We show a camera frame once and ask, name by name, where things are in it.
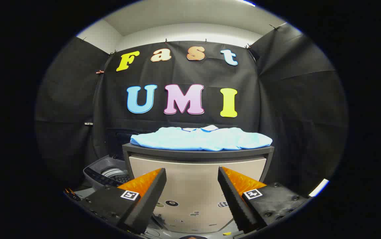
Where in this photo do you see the grey washing machine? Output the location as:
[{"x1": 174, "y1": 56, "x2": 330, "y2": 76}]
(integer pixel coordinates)
[{"x1": 83, "y1": 154, "x2": 134, "y2": 191}]

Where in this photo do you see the black backdrop cloth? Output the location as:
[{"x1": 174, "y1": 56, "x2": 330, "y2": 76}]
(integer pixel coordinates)
[{"x1": 34, "y1": 23, "x2": 348, "y2": 196}]

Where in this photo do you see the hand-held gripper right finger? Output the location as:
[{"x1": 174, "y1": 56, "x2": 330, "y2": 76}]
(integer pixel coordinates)
[{"x1": 218, "y1": 166, "x2": 310, "y2": 234}]

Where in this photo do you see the light blue polo shirt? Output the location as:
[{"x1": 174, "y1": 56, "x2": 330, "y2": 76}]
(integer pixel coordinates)
[{"x1": 130, "y1": 125, "x2": 273, "y2": 152}]

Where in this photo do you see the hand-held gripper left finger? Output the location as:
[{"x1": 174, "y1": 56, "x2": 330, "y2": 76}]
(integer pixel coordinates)
[{"x1": 78, "y1": 168, "x2": 167, "y2": 235}]

